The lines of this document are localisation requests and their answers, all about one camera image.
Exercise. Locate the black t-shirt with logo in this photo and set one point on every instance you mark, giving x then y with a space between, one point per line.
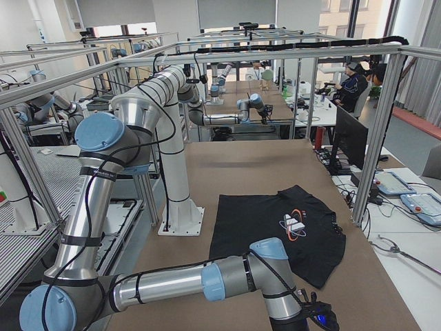
245 219

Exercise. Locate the neighbouring robot arm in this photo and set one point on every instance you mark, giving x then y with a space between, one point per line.
218 84

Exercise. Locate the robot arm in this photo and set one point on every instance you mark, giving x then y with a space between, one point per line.
72 295
220 117

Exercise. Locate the white central mounting column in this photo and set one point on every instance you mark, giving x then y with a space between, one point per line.
153 106

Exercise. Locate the black computer monitor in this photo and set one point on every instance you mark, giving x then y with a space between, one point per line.
350 137

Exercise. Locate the seated person with headset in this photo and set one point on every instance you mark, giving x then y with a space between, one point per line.
348 92

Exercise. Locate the blue teach pendant far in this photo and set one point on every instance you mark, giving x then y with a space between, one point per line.
390 184

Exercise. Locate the blue teach pendant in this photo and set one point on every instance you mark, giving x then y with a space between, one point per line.
390 184
425 205

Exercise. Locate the blue teach pendant near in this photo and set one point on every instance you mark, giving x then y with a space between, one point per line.
425 205

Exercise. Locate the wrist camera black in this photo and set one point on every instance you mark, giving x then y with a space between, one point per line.
319 312

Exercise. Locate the aluminium frame around table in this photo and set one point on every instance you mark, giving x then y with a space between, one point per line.
241 55

